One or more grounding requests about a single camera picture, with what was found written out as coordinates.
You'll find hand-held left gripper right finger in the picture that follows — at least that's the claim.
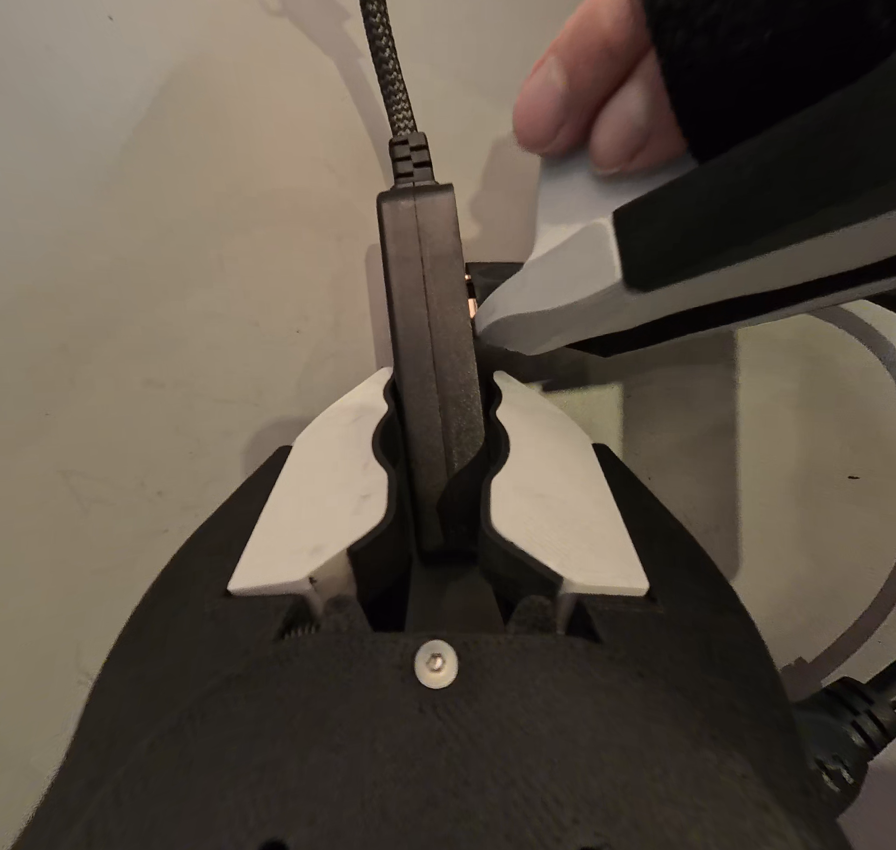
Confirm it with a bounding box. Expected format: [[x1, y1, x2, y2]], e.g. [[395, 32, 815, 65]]
[[479, 370, 650, 633]]

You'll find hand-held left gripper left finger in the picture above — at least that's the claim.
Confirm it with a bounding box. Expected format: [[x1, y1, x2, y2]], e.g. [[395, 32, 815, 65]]
[[226, 367, 401, 616]]

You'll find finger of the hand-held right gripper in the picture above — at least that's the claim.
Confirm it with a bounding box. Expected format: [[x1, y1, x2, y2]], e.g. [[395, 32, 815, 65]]
[[476, 222, 896, 361]]

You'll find black power plug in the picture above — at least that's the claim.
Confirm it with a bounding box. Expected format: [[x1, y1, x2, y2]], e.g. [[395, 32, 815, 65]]
[[464, 261, 525, 326]]

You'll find black power strip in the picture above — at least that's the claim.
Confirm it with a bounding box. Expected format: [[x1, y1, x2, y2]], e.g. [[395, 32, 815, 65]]
[[377, 184, 487, 564]]

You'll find black braided strip cable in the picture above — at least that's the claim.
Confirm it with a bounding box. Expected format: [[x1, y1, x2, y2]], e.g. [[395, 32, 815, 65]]
[[346, 0, 438, 189]]

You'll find person's right hand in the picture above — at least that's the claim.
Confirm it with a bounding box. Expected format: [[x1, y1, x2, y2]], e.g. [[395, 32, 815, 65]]
[[513, 0, 693, 177]]

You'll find black cord end connector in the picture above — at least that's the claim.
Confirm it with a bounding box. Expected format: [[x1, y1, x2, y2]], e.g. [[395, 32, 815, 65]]
[[794, 675, 896, 802]]

